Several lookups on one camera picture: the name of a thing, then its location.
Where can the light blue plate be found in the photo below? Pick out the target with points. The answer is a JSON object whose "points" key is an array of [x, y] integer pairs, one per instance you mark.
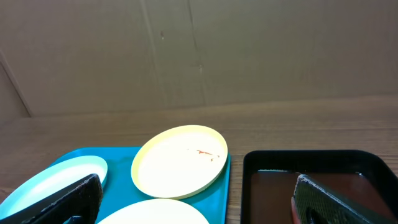
{"points": [[51, 180]]}

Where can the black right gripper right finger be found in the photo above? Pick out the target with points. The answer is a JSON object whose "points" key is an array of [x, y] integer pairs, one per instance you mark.
{"points": [[317, 204]]}

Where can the red and green sponge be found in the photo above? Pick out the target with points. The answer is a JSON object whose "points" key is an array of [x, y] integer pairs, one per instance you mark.
{"points": [[295, 215]]}

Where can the teal plastic tray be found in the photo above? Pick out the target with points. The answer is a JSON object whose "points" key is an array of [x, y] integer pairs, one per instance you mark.
{"points": [[120, 191]]}

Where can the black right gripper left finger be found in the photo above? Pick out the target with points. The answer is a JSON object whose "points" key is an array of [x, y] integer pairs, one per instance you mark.
{"points": [[77, 203]]}

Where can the brown cardboard backdrop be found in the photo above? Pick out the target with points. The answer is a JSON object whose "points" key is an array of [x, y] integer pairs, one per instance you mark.
{"points": [[67, 57]]}

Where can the yellow plate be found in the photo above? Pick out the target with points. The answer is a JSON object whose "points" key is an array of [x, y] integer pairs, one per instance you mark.
{"points": [[156, 211], [179, 162]]}

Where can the black tray with water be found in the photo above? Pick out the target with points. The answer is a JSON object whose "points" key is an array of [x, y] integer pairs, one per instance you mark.
{"points": [[269, 179]]}

